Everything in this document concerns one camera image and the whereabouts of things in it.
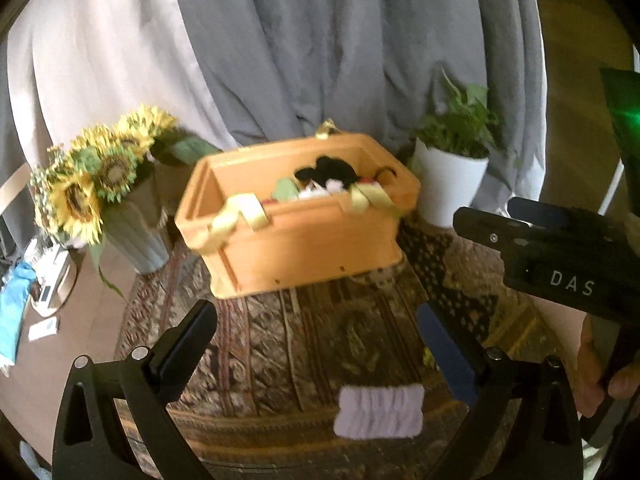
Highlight orange storage crate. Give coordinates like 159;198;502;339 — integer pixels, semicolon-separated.
174;120;421;300

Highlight lavender towel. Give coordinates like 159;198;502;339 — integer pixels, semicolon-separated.
334;384;426;437

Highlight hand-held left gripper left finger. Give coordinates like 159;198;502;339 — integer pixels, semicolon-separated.
52;299;219;480

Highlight white plant pot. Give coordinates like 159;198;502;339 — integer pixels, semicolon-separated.
412;137;490;229

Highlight sunflower bouquet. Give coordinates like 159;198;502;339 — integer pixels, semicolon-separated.
29;105;224;298

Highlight white sheer curtain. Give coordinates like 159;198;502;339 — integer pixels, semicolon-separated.
515;0;550;196

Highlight person's right hand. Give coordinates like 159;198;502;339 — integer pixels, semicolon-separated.
575;315;640;419

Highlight patterned brown rug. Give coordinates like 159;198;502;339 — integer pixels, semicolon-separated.
114;210;592;467

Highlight small white packet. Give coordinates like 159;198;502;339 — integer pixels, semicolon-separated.
28;319;60;342

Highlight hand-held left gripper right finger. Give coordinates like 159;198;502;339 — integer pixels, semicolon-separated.
416;302;586;480

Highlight beige curtain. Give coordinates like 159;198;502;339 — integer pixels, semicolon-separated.
7;0;242;182

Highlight black mouse plush toy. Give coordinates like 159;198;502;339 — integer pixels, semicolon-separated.
294;156;399;194

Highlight green leafy houseplant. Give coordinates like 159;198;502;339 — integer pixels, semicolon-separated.
406;67;522;172

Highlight wide grey curtain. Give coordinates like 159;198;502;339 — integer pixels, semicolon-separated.
167;0;531;196

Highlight blue cloth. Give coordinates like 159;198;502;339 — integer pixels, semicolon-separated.
0;262;39;369

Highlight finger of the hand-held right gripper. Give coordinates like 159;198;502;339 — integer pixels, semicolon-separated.
507;197;622;242
452;206;517;262

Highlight grey-green ribbed vase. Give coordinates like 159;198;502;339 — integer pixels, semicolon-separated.
102;175;174;275

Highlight narrow grey curtain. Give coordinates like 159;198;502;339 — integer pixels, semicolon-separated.
0;35;31;241

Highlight white curved pole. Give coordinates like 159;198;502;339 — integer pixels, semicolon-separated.
597;157;627;217

